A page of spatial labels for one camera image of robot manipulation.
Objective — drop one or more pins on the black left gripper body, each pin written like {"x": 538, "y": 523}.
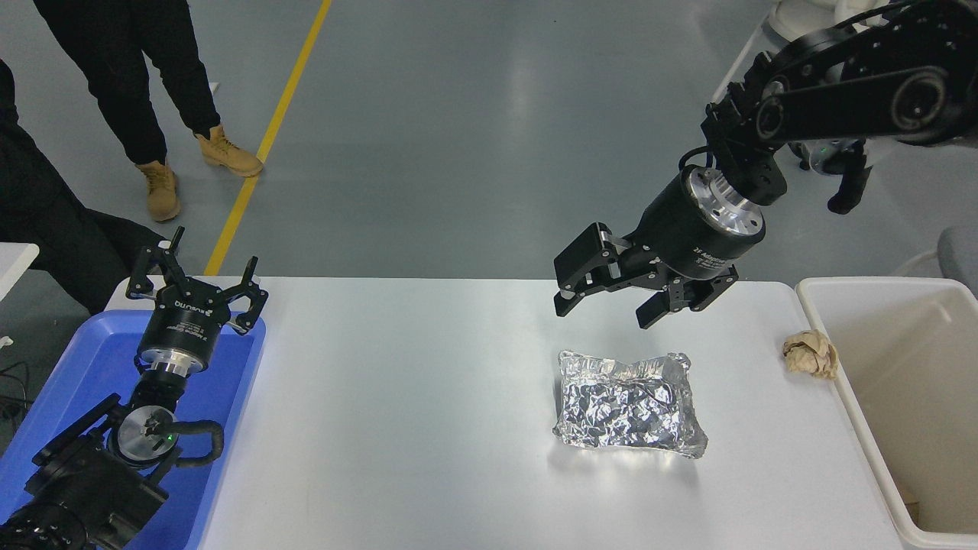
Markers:
{"x": 182, "y": 330}

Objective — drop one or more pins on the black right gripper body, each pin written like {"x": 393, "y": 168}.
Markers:
{"x": 684, "y": 237}

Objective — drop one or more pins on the silver foil tray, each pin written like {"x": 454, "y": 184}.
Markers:
{"x": 626, "y": 405}

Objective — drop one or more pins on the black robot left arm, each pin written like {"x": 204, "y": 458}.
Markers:
{"x": 84, "y": 489}

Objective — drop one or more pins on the blue plastic tray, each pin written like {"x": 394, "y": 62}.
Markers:
{"x": 84, "y": 363}

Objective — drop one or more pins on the crumpled tan paper ball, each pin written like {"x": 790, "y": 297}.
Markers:
{"x": 810, "y": 353}

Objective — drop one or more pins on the seated person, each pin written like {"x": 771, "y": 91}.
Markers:
{"x": 30, "y": 206}

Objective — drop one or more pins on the small white side table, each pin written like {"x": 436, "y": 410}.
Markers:
{"x": 14, "y": 263}

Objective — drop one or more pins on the standing person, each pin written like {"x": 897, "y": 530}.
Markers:
{"x": 114, "y": 76}

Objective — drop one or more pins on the large pale plastic bin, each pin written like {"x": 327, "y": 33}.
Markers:
{"x": 917, "y": 382}

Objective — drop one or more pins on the white wheeled chair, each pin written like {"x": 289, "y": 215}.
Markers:
{"x": 798, "y": 15}

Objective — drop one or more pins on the grey padded chair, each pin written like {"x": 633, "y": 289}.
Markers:
{"x": 961, "y": 256}

